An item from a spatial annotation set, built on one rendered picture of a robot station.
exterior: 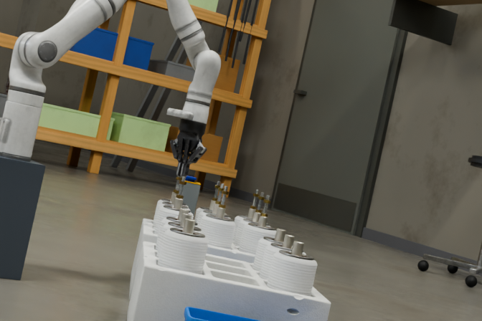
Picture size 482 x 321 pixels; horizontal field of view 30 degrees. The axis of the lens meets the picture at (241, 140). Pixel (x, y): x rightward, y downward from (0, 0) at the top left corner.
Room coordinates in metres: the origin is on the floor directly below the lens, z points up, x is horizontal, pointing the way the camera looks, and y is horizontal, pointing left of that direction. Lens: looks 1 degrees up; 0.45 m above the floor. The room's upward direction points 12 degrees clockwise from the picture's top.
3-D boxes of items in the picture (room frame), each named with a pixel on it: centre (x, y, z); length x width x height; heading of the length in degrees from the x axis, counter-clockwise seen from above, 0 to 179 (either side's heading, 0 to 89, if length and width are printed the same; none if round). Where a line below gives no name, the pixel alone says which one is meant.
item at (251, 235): (2.46, -0.11, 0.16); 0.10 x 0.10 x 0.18
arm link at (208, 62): (2.54, 0.14, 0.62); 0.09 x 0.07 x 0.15; 16
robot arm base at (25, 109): (2.32, 0.57, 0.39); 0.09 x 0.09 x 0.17; 29
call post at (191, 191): (2.84, 0.13, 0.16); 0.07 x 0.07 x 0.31; 6
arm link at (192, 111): (2.54, 0.15, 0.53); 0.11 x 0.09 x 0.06; 140
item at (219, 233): (2.45, 0.01, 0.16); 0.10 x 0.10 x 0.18
